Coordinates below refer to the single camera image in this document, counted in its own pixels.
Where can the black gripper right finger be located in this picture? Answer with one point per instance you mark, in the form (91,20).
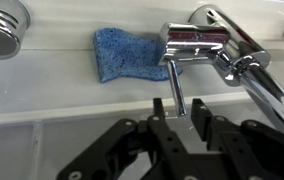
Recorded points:
(262,150)

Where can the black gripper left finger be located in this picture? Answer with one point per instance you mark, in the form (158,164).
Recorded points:
(115,146)

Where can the tall chrome kitchen faucet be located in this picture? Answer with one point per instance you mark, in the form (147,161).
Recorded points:
(262,80)

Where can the blue sponge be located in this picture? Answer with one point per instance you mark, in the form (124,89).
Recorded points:
(125,55)

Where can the round chrome cap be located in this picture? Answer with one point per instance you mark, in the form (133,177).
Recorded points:
(0,31)

